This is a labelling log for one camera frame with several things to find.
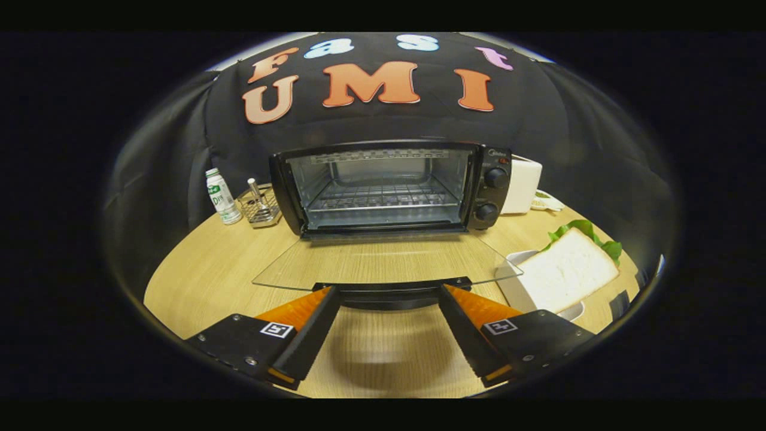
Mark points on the white divided grain dish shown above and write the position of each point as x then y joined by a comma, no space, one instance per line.
546,202

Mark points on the white bottle green label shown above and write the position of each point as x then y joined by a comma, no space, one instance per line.
222,200

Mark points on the lettuce sandwich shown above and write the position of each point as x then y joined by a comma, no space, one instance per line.
568,272

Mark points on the black backdrop cloth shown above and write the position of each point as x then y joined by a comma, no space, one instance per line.
371,123

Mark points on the small white-capped shaker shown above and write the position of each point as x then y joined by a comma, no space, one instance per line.
254,187

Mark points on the black toaster oven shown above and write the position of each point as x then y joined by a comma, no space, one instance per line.
497,197

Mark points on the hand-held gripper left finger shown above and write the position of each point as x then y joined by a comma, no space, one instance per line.
308,338

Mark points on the white plastic tray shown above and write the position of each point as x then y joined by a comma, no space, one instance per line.
508,281

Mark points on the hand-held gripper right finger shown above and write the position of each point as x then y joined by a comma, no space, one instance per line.
467,335

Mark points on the white pop-up toaster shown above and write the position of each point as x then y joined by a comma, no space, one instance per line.
522,182

